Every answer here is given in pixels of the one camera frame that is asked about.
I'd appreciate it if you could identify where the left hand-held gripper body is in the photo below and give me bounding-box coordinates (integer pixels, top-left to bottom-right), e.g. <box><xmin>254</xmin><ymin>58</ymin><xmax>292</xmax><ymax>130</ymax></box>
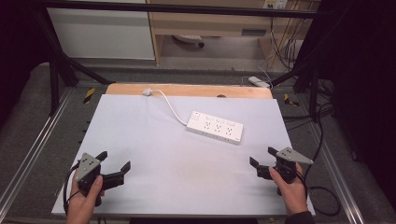
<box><xmin>74</xmin><ymin>151</ymin><xmax>126</xmax><ymax>207</ymax></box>

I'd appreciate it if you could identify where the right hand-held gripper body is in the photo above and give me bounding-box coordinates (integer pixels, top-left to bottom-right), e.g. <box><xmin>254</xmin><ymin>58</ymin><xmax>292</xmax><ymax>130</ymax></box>
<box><xmin>257</xmin><ymin>147</ymin><xmax>315</xmax><ymax>198</ymax></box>

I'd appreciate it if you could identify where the person's right hand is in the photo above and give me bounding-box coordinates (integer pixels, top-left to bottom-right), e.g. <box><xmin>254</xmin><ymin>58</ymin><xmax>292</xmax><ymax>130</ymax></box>
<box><xmin>268</xmin><ymin>161</ymin><xmax>310</xmax><ymax>217</ymax></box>

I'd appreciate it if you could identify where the person's left hand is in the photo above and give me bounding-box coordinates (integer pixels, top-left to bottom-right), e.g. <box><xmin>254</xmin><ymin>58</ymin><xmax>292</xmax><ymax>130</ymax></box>
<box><xmin>65</xmin><ymin>175</ymin><xmax>106</xmax><ymax>224</ymax></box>

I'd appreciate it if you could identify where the white table mat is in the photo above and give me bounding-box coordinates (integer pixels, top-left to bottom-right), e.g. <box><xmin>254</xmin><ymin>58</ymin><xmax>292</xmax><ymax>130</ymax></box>
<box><xmin>50</xmin><ymin>93</ymin><xmax>317</xmax><ymax>218</ymax></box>

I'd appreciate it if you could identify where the yellow black tape strip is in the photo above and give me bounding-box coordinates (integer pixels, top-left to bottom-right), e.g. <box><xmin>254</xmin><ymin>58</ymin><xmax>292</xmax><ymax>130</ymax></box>
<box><xmin>82</xmin><ymin>87</ymin><xmax>96</xmax><ymax>105</ymax></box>
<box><xmin>283</xmin><ymin>92</ymin><xmax>301</xmax><ymax>107</ymax></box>

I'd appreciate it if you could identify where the dark sleeve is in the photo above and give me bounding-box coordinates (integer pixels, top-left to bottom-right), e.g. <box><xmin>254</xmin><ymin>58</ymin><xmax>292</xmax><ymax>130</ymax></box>
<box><xmin>284</xmin><ymin>210</ymin><xmax>317</xmax><ymax>224</ymax></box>

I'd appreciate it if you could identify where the small white floor power strip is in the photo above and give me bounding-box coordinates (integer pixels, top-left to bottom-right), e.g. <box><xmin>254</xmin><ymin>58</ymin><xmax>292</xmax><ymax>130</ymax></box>
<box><xmin>247</xmin><ymin>76</ymin><xmax>272</xmax><ymax>90</ymax></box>

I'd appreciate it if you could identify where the black metal stand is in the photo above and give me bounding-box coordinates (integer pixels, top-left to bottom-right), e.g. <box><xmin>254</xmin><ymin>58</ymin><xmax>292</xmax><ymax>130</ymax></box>
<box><xmin>31</xmin><ymin>6</ymin><xmax>117</xmax><ymax>118</ymax></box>
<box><xmin>270</xmin><ymin>52</ymin><xmax>323</xmax><ymax>123</ymax></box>

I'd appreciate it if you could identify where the wooden table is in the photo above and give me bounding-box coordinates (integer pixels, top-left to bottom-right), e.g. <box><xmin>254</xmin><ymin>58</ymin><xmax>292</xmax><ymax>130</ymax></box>
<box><xmin>105</xmin><ymin>82</ymin><xmax>275</xmax><ymax>100</ymax></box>

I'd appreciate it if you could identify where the dark curtain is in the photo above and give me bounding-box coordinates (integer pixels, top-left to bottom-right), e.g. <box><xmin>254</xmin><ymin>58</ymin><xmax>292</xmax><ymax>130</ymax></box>
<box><xmin>303</xmin><ymin>0</ymin><xmax>396</xmax><ymax>213</ymax></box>
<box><xmin>0</xmin><ymin>0</ymin><xmax>52</xmax><ymax>125</ymax></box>

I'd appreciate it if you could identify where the white cabinet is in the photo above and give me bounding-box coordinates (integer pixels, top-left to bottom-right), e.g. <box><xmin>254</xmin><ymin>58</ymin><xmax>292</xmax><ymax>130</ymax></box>
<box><xmin>46</xmin><ymin>7</ymin><xmax>156</xmax><ymax>61</ymax></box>

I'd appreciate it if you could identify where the white chair base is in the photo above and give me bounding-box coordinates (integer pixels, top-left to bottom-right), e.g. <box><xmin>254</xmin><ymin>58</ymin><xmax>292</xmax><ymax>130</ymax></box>
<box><xmin>172</xmin><ymin>34</ymin><xmax>206</xmax><ymax>49</ymax></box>

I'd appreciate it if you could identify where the wooden desk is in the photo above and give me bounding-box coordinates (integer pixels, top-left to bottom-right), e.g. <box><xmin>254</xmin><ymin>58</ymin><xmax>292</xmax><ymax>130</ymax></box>
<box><xmin>146</xmin><ymin>0</ymin><xmax>322</xmax><ymax>67</ymax></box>

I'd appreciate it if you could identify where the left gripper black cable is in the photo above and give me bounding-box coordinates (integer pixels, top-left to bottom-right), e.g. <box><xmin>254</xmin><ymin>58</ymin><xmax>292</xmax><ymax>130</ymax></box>
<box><xmin>63</xmin><ymin>161</ymin><xmax>81</xmax><ymax>217</ymax></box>

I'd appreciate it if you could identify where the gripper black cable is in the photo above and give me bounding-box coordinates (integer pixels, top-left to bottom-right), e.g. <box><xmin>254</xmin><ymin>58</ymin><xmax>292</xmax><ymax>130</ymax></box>
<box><xmin>298</xmin><ymin>101</ymin><xmax>343</xmax><ymax>217</ymax></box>
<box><xmin>63</xmin><ymin>161</ymin><xmax>81</xmax><ymax>217</ymax></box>

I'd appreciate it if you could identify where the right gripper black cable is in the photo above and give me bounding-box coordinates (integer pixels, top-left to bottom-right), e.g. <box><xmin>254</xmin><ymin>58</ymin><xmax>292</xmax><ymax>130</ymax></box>
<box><xmin>298</xmin><ymin>101</ymin><xmax>343</xmax><ymax>217</ymax></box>

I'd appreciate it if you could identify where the aluminium rail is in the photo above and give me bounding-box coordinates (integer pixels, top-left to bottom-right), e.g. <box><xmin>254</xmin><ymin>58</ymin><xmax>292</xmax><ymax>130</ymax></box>
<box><xmin>0</xmin><ymin>88</ymin><xmax>75</xmax><ymax>213</ymax></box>
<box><xmin>311</xmin><ymin>124</ymin><xmax>366</xmax><ymax>224</ymax></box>

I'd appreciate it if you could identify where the white power strip cable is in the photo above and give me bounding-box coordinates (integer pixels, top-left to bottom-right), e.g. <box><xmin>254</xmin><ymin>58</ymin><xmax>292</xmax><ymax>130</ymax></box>
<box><xmin>150</xmin><ymin>89</ymin><xmax>189</xmax><ymax>127</ymax></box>

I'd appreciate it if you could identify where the bundle of hanging cables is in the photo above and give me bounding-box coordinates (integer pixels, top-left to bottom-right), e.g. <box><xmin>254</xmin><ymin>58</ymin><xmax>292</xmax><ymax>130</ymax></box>
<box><xmin>269</xmin><ymin>8</ymin><xmax>307</xmax><ymax>71</ymax></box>

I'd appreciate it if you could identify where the white wall socket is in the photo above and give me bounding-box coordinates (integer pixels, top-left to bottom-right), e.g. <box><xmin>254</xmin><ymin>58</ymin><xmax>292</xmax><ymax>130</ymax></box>
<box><xmin>262</xmin><ymin>0</ymin><xmax>290</xmax><ymax>10</ymax></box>

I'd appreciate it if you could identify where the black frame crossbar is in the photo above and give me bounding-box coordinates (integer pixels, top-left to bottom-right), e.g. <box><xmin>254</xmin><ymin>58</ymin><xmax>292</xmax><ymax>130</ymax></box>
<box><xmin>31</xmin><ymin>0</ymin><xmax>332</xmax><ymax>21</ymax></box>

